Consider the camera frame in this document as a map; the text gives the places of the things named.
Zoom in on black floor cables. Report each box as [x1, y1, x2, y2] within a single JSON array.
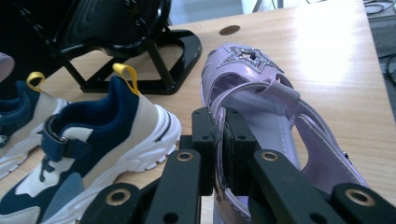
[[362, 0, 396, 16]]

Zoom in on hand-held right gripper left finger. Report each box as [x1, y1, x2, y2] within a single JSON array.
[[179, 106, 220, 197]]

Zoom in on white desk frame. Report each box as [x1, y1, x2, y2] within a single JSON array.
[[242, 0, 286, 15]]

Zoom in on red and black shoe rack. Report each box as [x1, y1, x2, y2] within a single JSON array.
[[0, 0, 204, 96]]

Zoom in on navy and beige sneaker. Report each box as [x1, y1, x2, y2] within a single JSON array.
[[0, 71, 69, 181], [0, 63, 183, 224]]

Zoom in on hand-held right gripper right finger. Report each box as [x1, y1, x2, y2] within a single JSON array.
[[222, 106, 261, 197]]

